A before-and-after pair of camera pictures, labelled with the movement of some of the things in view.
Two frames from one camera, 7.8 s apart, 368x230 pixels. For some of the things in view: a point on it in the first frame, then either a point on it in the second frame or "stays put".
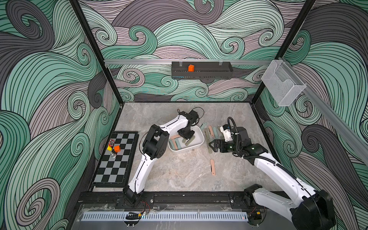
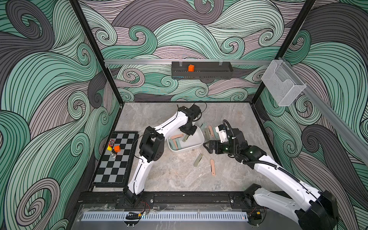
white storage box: x=177 y=143 stays put
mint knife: x=202 y=125 stays put
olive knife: x=190 y=140 → x=198 y=159
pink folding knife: x=211 y=131 stays put
